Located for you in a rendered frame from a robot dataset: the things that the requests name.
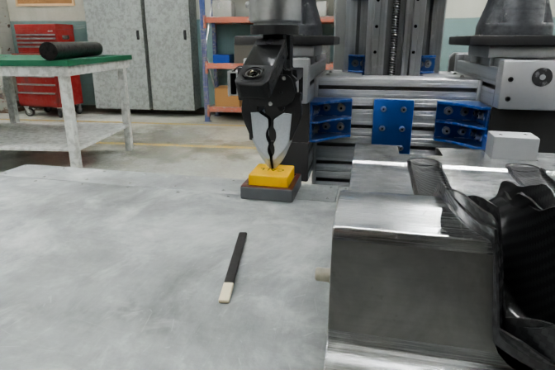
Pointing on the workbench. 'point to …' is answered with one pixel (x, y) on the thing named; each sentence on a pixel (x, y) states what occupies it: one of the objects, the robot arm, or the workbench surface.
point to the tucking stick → (232, 269)
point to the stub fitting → (322, 274)
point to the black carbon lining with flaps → (510, 253)
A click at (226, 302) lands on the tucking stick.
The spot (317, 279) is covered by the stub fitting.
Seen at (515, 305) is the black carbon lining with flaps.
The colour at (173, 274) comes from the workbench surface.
